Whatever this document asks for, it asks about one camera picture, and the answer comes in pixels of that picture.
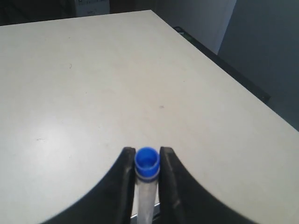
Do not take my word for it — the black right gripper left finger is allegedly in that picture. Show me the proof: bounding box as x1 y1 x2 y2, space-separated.
45 147 135 224

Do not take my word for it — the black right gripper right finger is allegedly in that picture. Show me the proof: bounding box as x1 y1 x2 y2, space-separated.
158 147 252 224

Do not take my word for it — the blue-capped tube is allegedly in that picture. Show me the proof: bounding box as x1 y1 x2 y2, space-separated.
135 147 160 224

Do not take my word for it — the white cardboard box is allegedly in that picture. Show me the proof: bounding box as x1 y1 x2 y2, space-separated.
75 0 110 17

